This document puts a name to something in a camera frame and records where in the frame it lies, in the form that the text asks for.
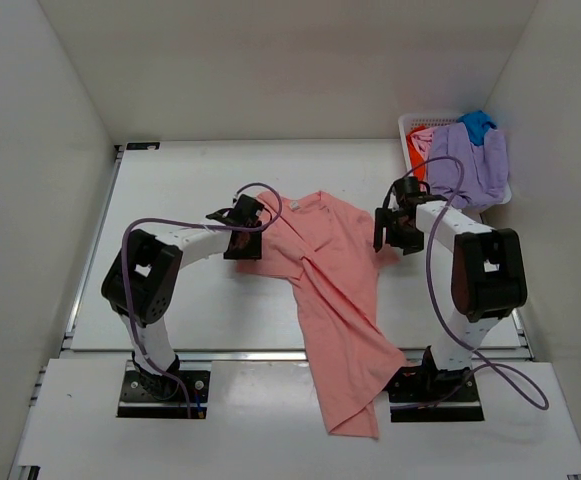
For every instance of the black label sticker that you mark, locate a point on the black label sticker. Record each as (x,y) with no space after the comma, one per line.
(142,146)

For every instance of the pink t shirt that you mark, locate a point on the pink t shirt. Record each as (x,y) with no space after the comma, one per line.
(323,247)

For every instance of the orange t shirt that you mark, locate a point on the orange t shirt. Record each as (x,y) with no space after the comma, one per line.
(416,162)

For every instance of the white plastic laundry basket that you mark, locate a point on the white plastic laundry basket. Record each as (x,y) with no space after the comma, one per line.
(409,121)

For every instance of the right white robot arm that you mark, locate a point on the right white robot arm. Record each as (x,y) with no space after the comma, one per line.
(487,273)

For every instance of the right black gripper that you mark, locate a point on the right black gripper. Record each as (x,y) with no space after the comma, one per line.
(392,231)

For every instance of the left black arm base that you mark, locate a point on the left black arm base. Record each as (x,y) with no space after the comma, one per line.
(146,396)

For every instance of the light pink garment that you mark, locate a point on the light pink garment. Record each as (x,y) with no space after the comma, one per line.
(421,138)

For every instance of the blue t shirt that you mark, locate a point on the blue t shirt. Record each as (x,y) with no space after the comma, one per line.
(477,124)

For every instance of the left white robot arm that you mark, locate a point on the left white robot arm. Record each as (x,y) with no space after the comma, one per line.
(140,284)

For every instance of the lavender t shirt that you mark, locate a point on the lavender t shirt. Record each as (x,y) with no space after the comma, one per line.
(474,176)

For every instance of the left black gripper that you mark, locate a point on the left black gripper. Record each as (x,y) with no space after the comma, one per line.
(243,245)

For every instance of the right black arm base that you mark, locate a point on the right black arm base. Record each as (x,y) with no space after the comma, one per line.
(424,393)

